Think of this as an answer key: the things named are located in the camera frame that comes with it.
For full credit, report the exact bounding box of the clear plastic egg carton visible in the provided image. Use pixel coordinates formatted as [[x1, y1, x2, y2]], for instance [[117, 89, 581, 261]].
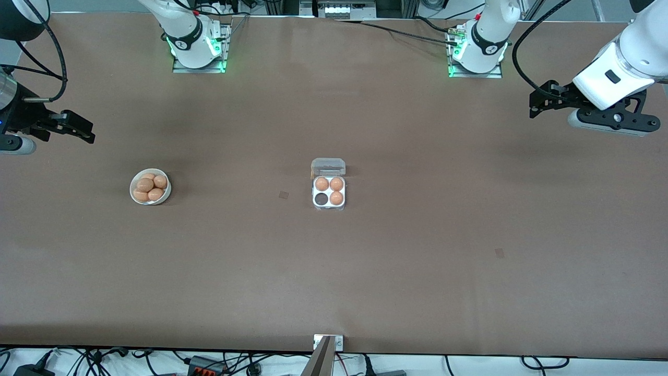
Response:
[[311, 158, 348, 212]]

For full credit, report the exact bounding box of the black looped floor cable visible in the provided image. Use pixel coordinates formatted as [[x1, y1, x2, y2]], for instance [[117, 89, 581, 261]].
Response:
[[522, 356, 570, 370]]

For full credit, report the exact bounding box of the grey camera pole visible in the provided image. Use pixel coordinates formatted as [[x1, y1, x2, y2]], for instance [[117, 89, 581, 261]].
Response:
[[302, 337, 335, 376]]

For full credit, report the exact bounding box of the black orange connector box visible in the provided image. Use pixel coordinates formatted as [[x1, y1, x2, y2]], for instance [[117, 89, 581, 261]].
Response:
[[188, 355, 228, 376]]

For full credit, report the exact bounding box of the black tangled floor cable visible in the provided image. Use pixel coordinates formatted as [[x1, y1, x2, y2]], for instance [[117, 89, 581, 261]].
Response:
[[52, 347, 128, 376]]

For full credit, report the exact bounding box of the long black table cable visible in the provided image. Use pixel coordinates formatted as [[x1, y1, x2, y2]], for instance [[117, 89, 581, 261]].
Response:
[[337, 20, 460, 45]]

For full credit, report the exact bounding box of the white ceramic bowl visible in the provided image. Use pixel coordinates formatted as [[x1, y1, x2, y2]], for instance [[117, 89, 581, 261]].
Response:
[[129, 168, 172, 206]]

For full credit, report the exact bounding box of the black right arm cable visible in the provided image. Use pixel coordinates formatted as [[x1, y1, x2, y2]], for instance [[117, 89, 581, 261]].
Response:
[[0, 0, 68, 102]]

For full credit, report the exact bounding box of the metal table clamp bracket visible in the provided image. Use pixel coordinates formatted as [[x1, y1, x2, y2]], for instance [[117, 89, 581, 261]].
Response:
[[313, 334, 344, 351]]

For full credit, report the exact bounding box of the white terminal block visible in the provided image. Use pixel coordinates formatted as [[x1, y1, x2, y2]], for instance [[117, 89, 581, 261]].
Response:
[[318, 1, 377, 20]]

